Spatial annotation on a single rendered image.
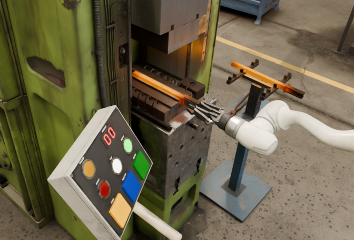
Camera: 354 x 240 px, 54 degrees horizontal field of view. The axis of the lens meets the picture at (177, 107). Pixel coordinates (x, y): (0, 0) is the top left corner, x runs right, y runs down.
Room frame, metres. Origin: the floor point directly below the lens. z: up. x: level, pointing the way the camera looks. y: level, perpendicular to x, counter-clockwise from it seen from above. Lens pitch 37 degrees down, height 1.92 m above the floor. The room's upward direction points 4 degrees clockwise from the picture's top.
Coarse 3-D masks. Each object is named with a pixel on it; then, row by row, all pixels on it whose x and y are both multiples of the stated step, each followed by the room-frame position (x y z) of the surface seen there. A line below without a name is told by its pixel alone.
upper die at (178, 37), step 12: (132, 24) 1.33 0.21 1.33; (192, 24) 1.34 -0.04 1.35; (132, 36) 1.33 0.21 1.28; (144, 36) 1.29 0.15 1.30; (156, 36) 1.25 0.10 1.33; (168, 36) 1.22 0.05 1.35; (180, 36) 1.27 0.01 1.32; (192, 36) 1.34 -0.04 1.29; (156, 48) 1.25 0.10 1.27; (168, 48) 1.22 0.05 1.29
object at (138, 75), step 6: (138, 72) 1.49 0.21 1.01; (144, 78) 1.44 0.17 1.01; (150, 78) 1.44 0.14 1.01; (156, 84) 1.40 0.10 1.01; (162, 84) 1.40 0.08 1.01; (162, 90) 1.37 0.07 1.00; (168, 90) 1.36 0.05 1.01; (174, 90) 1.36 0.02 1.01; (174, 96) 1.32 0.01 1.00; (180, 96) 1.31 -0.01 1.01; (186, 96) 1.30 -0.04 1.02; (180, 102) 1.29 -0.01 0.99; (198, 102) 1.26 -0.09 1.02
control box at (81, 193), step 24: (96, 120) 0.89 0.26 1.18; (120, 120) 0.92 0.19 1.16; (96, 144) 0.77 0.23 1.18; (120, 144) 0.85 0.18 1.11; (72, 168) 0.65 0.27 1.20; (96, 168) 0.71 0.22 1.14; (72, 192) 0.62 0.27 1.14; (96, 192) 0.65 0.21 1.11; (120, 192) 0.72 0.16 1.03; (96, 216) 0.61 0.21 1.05
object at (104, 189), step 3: (102, 183) 0.69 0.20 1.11; (105, 183) 0.70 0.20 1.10; (102, 186) 0.68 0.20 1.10; (105, 186) 0.69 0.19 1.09; (108, 186) 0.70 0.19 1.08; (102, 189) 0.67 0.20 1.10; (105, 189) 0.68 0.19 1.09; (108, 189) 0.69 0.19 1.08; (102, 192) 0.67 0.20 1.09; (105, 192) 0.67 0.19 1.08; (108, 192) 0.68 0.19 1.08; (102, 195) 0.66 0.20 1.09; (105, 195) 0.67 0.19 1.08
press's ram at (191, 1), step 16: (144, 0) 1.22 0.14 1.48; (160, 0) 1.18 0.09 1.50; (176, 0) 1.24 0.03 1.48; (192, 0) 1.32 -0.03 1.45; (208, 0) 1.41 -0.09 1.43; (144, 16) 1.22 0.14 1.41; (160, 16) 1.18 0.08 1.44; (176, 16) 1.25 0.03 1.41; (192, 16) 1.33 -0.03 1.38; (160, 32) 1.18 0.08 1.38
